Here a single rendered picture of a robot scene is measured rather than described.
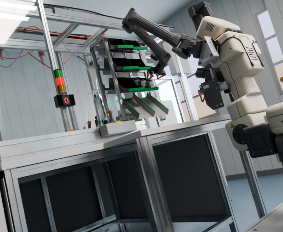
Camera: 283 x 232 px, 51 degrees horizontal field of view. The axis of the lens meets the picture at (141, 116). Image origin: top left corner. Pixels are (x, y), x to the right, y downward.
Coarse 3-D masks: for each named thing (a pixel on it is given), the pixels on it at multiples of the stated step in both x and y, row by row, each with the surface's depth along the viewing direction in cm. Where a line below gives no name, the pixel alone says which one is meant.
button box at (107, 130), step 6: (102, 126) 160; (108, 126) 158; (114, 126) 161; (120, 126) 163; (126, 126) 166; (132, 126) 169; (102, 132) 161; (108, 132) 157; (114, 132) 160; (120, 132) 162; (126, 132) 169
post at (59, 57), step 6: (60, 54) 309; (60, 60) 307; (60, 66) 306; (66, 78) 305; (66, 84) 303; (66, 90) 301; (72, 108) 301; (72, 114) 298; (72, 120) 298; (72, 126) 299; (78, 126) 299
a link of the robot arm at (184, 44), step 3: (183, 42) 154; (186, 42) 152; (189, 42) 151; (180, 45) 155; (183, 45) 154; (186, 45) 151; (180, 48) 154; (183, 48) 152; (186, 48) 150; (186, 51) 152; (189, 54) 154; (189, 57) 158
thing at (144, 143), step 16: (192, 128) 157; (208, 128) 166; (144, 144) 132; (144, 160) 133; (256, 176) 185; (160, 192) 131; (256, 192) 182; (160, 208) 128; (256, 208) 183; (160, 224) 129
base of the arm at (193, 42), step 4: (196, 40) 147; (192, 44) 148; (196, 44) 143; (200, 44) 143; (188, 48) 150; (192, 48) 147; (196, 48) 143; (200, 48) 144; (192, 52) 148; (196, 52) 143; (196, 56) 145
